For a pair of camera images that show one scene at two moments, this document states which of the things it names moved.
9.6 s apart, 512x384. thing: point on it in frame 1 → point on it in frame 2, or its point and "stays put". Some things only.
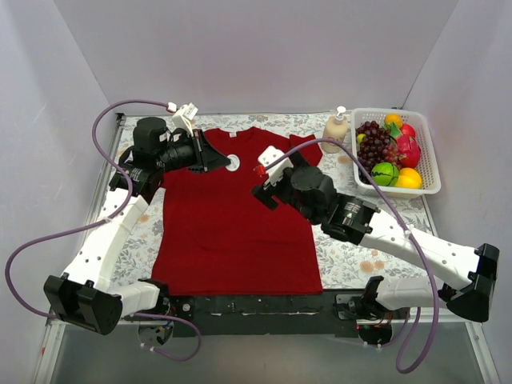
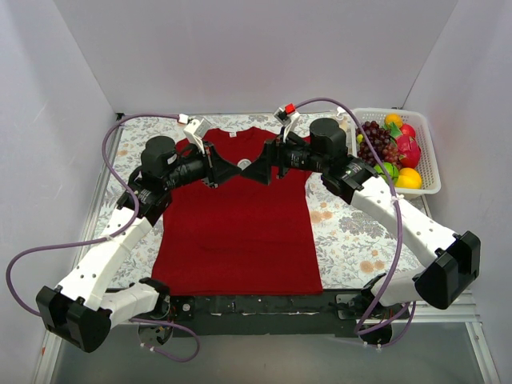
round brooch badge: [234, 162] → [243, 163]
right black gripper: [270, 193] → [274, 158]
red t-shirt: [214, 238] stays put
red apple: [407, 130] stays put
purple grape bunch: [378, 148] stays put
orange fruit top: [394, 118] stays put
